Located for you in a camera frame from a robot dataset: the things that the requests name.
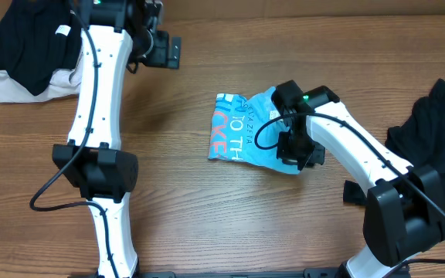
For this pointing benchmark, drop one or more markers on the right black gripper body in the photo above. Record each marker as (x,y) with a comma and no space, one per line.
(299,148)

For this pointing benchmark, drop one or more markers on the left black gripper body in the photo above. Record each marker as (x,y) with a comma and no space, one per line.
(173,52)

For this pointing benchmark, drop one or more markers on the light blue printed t-shirt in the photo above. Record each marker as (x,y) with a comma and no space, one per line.
(234,124)

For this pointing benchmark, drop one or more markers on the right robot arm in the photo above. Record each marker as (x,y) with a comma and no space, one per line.
(404,205)

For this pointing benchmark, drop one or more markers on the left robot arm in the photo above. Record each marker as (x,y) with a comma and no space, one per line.
(118,36)

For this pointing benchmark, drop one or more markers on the folded beige garment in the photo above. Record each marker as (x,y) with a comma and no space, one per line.
(64,82)

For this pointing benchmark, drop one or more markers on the folded black garment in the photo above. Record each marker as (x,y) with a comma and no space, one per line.
(36,39)

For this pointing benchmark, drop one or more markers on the black garment on right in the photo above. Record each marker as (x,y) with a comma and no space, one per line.
(421,139)

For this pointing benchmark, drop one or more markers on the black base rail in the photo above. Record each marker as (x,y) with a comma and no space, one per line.
(238,275)

